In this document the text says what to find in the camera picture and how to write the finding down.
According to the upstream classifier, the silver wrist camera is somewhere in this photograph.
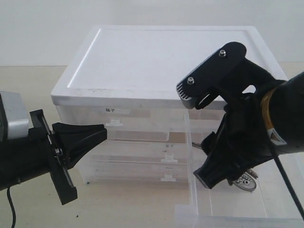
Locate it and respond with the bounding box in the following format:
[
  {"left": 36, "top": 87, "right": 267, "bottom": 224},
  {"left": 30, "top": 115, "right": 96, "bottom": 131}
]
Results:
[
  {"left": 175, "top": 41, "right": 247, "bottom": 110},
  {"left": 0, "top": 91, "right": 29, "bottom": 142}
]

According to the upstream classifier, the white plastic drawer cabinet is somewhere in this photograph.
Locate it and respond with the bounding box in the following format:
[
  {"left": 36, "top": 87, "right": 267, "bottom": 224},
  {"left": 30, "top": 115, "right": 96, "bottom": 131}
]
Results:
[{"left": 51, "top": 25, "right": 288, "bottom": 185}]

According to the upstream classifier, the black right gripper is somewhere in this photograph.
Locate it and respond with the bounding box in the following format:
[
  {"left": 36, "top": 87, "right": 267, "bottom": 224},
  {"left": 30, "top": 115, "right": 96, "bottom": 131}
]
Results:
[{"left": 192, "top": 56, "right": 283, "bottom": 190}]

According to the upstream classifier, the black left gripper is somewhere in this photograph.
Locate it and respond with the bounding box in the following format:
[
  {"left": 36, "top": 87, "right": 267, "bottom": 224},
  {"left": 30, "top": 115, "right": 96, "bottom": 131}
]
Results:
[{"left": 30, "top": 109, "right": 107, "bottom": 205}]

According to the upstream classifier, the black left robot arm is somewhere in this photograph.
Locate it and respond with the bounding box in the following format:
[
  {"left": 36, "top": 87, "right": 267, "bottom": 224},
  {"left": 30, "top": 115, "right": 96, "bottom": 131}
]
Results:
[{"left": 0, "top": 109, "right": 107, "bottom": 205}]

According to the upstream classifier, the clear bottom drawer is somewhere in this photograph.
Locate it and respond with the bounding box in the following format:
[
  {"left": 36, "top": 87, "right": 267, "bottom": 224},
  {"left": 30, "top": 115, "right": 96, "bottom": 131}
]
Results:
[{"left": 77, "top": 162, "right": 188, "bottom": 183}]

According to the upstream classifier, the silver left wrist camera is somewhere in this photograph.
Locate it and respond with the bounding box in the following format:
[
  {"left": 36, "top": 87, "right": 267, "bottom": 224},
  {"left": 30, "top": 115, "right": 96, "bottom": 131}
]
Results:
[{"left": 0, "top": 91, "right": 29, "bottom": 142}]

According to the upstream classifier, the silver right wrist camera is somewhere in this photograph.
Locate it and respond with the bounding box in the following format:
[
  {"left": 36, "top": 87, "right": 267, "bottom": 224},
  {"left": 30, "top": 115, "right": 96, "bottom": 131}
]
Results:
[{"left": 175, "top": 41, "right": 247, "bottom": 110}]

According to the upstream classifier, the key bunch with blue fob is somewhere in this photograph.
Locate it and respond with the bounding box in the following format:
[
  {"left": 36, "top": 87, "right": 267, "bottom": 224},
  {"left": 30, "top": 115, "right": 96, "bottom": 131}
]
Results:
[{"left": 191, "top": 142, "right": 258, "bottom": 192}]

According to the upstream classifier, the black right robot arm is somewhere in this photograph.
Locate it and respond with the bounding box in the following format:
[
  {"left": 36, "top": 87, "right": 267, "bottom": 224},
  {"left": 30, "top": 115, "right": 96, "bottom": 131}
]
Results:
[{"left": 191, "top": 57, "right": 304, "bottom": 189}]

